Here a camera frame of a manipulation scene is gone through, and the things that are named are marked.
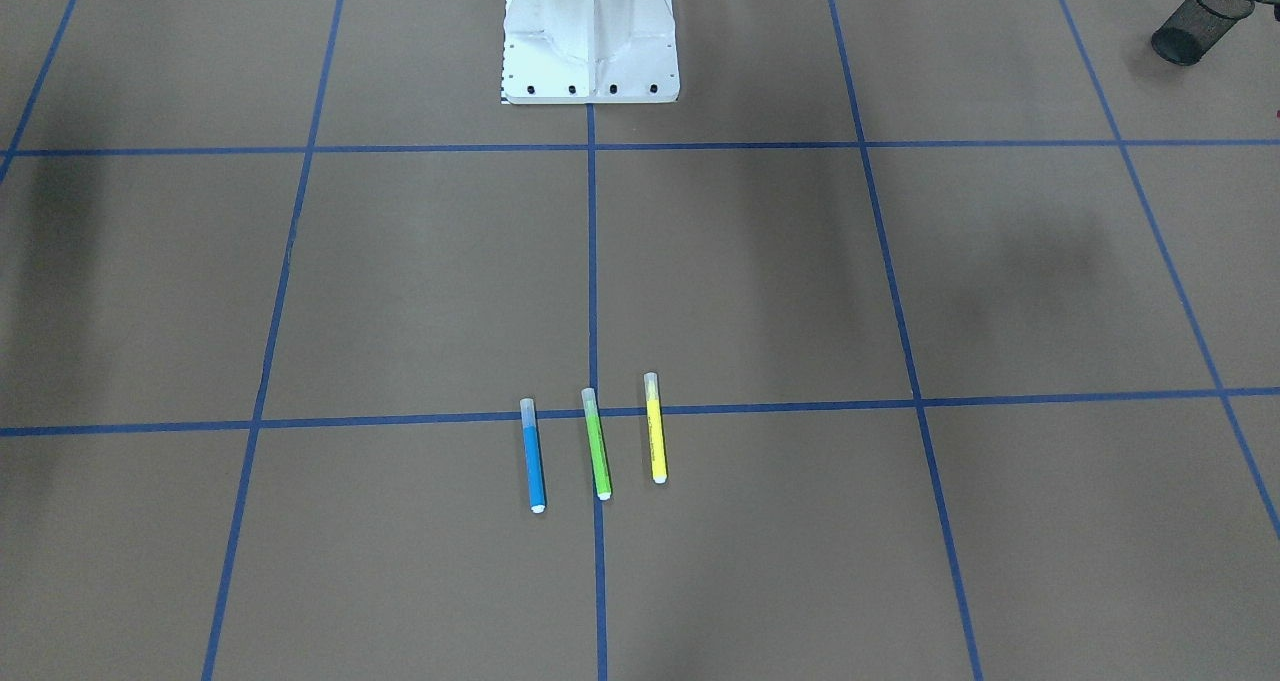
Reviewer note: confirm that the black mesh cup far side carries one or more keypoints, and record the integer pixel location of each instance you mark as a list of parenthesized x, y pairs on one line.
[(1195, 27)]

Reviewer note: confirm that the yellow marker pen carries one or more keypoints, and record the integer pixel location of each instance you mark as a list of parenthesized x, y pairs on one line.
[(655, 428)]

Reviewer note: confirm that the blue marker pen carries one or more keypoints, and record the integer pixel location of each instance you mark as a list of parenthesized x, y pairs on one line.
[(536, 492)]

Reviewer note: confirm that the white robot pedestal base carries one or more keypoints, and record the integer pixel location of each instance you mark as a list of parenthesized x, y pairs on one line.
[(590, 52)]

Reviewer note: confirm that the green marker pen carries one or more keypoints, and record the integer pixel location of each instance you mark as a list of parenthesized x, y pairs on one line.
[(600, 471)]

